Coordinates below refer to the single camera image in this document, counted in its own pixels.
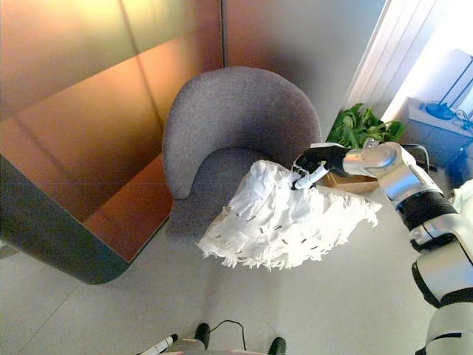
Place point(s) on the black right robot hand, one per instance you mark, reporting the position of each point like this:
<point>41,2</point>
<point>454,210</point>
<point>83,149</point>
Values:
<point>321,157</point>

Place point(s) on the green leafy potted plant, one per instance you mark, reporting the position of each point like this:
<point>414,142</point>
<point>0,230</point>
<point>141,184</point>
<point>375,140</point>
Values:
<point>354,125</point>

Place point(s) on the black table lamp white shade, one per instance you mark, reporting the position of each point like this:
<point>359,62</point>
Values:
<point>436,110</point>

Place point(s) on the white fringed throw pillow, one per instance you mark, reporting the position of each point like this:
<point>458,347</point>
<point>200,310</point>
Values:
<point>288,222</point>

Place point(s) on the white pleated curtain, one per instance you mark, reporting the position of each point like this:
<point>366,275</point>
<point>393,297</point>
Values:
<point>384,55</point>

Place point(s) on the brown wooden wardrobe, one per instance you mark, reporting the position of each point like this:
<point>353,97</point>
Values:
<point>74,129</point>

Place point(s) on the white duvet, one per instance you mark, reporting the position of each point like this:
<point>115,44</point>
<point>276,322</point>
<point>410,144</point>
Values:
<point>463,196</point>

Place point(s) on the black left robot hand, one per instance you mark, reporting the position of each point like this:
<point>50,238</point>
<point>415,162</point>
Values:
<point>164,344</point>

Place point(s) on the woven wicker basket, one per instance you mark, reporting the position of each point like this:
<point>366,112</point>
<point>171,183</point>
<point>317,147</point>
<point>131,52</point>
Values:
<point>354,183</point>

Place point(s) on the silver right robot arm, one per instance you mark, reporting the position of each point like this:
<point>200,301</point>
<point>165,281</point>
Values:
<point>399,166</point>

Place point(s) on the grey fabric tub armchair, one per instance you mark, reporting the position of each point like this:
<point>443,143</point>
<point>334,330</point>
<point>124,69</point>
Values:
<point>240,111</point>

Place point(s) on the black right robot foot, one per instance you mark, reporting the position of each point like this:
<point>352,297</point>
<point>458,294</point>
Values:
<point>278,344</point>

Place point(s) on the beige bedside nightstand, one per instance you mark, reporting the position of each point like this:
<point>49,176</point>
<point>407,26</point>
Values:
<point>436,148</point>

